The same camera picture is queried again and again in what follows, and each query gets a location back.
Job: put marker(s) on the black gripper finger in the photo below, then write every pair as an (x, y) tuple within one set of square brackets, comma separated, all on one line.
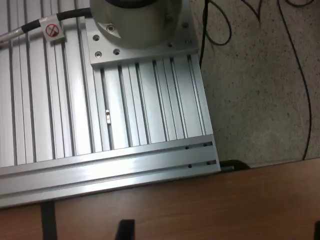
[(126, 231), (317, 231)]

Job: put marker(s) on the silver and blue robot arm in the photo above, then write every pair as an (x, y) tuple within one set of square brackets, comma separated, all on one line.
[(135, 25)]

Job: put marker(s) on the aluminium extrusion robot stand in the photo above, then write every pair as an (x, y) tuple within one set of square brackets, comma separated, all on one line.
[(100, 170)]

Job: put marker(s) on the small metal slot nut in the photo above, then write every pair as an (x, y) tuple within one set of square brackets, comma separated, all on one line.
[(108, 117)]

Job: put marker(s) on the white warning label tag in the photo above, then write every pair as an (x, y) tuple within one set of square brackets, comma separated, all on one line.
[(53, 30)]

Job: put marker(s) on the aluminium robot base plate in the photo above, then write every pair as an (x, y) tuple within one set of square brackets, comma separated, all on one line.
[(140, 56)]

